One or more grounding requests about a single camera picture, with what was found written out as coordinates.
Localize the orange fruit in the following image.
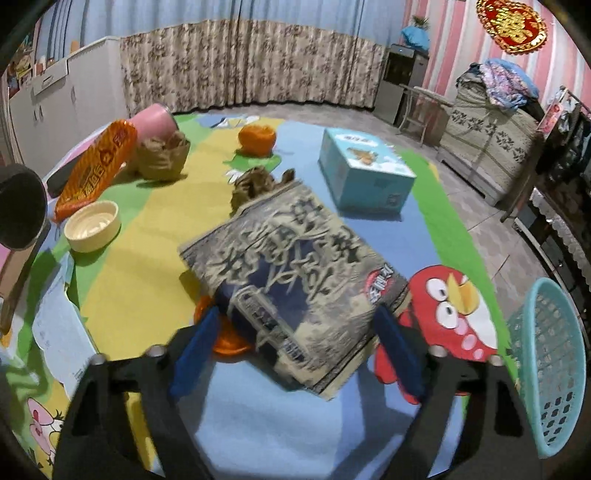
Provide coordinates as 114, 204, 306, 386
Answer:
238, 124, 277, 155

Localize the colourful cartoon play mat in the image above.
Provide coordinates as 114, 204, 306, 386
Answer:
0, 111, 522, 480

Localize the white paper sheet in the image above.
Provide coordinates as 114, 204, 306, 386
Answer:
31, 272, 98, 398

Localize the pink round plush toy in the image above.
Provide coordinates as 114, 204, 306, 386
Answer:
127, 104, 181, 144

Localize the large brown paper ball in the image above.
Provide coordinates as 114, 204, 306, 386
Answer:
134, 131, 191, 182

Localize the orange plastic lid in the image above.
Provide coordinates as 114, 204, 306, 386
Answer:
194, 295, 252, 356

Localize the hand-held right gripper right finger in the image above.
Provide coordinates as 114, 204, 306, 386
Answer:
372, 305, 543, 480

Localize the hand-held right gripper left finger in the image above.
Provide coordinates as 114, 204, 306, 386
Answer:
53, 305, 222, 480

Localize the blue and floral curtain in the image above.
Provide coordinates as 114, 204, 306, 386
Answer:
37, 0, 407, 118

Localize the pile of clothes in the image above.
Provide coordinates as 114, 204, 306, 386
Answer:
457, 58, 541, 109

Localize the floral cloth covered cabinet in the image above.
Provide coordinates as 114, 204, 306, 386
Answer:
436, 85, 543, 206

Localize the light blue cardboard box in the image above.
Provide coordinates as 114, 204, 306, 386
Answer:
318, 128, 417, 214

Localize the cream round bowl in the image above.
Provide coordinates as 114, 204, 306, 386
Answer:
64, 200, 122, 253

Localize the wooden stool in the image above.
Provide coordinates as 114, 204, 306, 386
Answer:
397, 83, 455, 146

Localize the grey water dispenser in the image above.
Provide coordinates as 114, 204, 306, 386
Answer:
374, 44, 430, 125

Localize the grey blue printed snack bag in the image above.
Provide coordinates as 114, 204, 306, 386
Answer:
178, 180, 411, 401

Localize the red gold wall ornament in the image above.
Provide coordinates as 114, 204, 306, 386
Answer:
475, 0, 548, 54

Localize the white cabinet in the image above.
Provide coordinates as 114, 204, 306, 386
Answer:
7, 37, 130, 167

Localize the blue cloth bundle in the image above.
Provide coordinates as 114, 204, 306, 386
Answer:
401, 25, 431, 52

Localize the orange snack packet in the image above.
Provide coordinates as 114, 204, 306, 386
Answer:
54, 120, 138, 221

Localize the clothes rack with garments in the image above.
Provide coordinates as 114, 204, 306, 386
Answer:
501, 88, 591, 324

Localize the teal plastic basket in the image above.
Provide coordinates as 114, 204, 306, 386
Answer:
505, 277, 587, 457

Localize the small crumpled brown paper ball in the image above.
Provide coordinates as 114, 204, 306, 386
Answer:
230, 167, 296, 217

